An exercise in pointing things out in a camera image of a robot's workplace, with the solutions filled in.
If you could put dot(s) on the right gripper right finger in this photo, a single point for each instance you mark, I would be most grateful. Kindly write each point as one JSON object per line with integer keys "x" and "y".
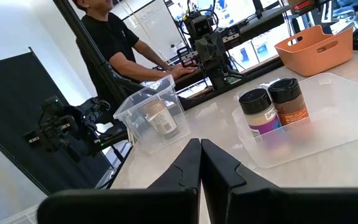
{"x": 291, "y": 208}

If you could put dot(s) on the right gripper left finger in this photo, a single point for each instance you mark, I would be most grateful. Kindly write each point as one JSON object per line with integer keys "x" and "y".
{"x": 129, "y": 208}

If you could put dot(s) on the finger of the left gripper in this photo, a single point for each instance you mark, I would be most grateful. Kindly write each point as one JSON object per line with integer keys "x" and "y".
{"x": 217, "y": 46}
{"x": 204, "y": 49}

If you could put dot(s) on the tan lid spice jar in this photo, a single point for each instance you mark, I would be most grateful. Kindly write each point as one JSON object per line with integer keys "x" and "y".
{"x": 162, "y": 119}

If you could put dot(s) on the purple label jar black lid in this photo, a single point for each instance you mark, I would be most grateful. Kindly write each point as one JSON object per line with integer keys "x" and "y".
{"x": 259, "y": 115}

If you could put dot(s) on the orange label jar black lid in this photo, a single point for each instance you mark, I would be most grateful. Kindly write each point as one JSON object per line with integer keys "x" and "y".
{"x": 289, "y": 105}

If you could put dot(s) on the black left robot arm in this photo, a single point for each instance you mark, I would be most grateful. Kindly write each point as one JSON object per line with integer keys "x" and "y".
{"x": 219, "y": 74}

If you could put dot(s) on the person's hand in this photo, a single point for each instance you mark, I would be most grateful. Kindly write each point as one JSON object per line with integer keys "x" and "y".
{"x": 180, "y": 71}

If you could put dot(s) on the whiteboard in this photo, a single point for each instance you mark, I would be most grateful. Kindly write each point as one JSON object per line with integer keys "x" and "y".
{"x": 157, "y": 28}

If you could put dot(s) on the person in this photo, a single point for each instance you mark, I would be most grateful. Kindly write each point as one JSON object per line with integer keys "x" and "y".
{"x": 110, "y": 40}

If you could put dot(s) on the clear plastic storage bin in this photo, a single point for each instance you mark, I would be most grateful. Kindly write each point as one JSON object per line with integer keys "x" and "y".
{"x": 129, "y": 124}
{"x": 17, "y": 217}

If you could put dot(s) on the orange plastic bin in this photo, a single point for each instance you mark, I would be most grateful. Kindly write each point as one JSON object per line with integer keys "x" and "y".
{"x": 312, "y": 59}

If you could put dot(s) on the frosted white plastic bin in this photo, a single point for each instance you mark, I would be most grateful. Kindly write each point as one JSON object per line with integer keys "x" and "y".
{"x": 337, "y": 124}

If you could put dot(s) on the large black panel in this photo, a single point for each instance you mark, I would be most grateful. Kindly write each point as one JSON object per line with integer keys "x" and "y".
{"x": 11, "y": 102}

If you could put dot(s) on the black rig frame post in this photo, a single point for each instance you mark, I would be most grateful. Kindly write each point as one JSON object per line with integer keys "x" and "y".
{"x": 72, "y": 21}

